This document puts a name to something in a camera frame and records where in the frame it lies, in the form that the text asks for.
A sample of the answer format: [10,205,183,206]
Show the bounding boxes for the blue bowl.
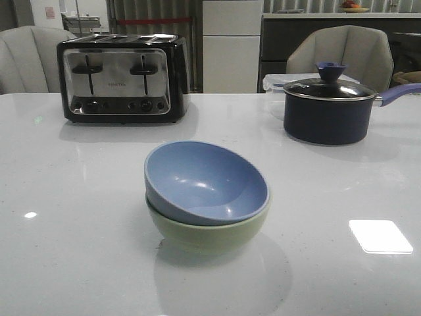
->
[144,141,270,226]

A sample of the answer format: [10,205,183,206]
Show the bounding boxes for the light green bowl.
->
[146,197,272,255]

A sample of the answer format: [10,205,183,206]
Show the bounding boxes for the clear plastic food container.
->
[262,72,360,120]

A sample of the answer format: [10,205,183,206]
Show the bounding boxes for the dark blue saucepan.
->
[284,83,420,145]

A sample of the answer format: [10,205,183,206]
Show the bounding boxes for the white refrigerator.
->
[203,1,264,93]

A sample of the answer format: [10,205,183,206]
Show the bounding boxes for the black and chrome toaster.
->
[57,34,190,124]

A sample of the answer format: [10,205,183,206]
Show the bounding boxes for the glass lid with blue knob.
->
[284,61,376,101]

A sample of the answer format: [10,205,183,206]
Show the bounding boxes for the beige upholstered chair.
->
[286,25,394,92]

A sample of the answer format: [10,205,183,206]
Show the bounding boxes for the light grey chair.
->
[1,26,76,94]

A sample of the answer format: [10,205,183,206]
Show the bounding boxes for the fruit bowl on counter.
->
[339,0,370,13]

